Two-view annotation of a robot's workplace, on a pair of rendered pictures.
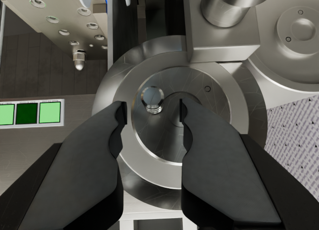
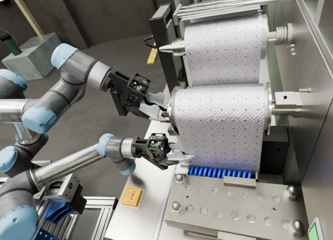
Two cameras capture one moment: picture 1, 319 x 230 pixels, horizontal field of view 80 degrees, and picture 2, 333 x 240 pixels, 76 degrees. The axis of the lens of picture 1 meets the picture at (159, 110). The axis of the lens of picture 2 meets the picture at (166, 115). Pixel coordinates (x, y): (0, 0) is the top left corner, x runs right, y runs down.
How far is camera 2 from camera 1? 71 cm
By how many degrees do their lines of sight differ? 104
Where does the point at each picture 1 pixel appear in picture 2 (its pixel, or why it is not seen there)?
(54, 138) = (326, 224)
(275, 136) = (235, 68)
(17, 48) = not seen: outside the picture
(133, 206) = (323, 73)
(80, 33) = (253, 207)
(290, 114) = (222, 77)
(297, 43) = not seen: hidden behind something
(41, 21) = (235, 224)
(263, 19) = not seen: hidden behind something
